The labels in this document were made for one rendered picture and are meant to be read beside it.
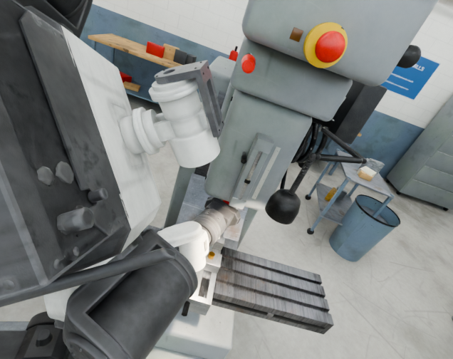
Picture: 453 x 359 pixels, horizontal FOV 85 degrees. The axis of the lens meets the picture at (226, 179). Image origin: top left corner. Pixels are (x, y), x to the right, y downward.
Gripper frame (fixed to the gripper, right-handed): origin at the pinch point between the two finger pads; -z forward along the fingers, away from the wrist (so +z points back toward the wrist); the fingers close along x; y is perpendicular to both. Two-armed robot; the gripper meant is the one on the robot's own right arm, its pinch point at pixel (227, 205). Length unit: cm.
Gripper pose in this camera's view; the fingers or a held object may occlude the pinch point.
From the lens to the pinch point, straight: 84.8
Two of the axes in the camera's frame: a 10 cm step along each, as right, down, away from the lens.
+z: -4.2, 3.7, -8.3
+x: -8.5, -4.8, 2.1
